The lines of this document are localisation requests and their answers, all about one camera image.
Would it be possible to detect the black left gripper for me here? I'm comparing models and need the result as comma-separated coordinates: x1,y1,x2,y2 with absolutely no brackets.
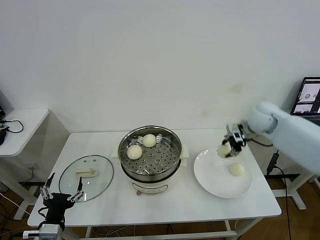
39,172,84,227

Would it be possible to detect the laptop with pink screen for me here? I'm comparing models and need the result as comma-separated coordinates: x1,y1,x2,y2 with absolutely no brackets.
0,88,13,120

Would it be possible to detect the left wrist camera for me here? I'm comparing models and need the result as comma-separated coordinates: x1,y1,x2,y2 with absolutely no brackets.
22,223,63,240

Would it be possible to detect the white main table frame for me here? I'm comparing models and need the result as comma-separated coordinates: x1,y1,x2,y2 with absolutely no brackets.
49,219,263,240

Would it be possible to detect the white steamed baozi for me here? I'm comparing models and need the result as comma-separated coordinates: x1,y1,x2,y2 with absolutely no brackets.
126,144,143,160
142,133,158,148
228,162,246,178
216,144,232,158

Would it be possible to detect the black power adapter cable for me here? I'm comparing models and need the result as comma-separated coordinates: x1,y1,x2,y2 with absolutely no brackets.
266,149,293,240

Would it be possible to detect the white side table with sticker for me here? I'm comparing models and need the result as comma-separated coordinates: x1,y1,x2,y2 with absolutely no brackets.
264,172,320,211

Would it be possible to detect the glass lid cream handle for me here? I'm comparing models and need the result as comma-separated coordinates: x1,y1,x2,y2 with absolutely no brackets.
58,154,115,203

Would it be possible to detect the white round plate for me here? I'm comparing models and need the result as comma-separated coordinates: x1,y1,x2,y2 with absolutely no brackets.
193,147,253,200

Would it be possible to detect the perforated steel steamer basket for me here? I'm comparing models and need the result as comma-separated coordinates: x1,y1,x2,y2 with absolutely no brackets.
111,125,190,180

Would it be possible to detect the grey laptop with dark screen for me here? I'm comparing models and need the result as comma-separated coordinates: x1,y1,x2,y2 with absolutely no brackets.
290,76,320,123

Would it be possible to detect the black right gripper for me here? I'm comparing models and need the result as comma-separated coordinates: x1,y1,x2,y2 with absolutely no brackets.
221,138,248,159

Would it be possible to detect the thin black looped cable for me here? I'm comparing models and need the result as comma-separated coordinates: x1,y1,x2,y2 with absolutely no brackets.
0,119,25,134

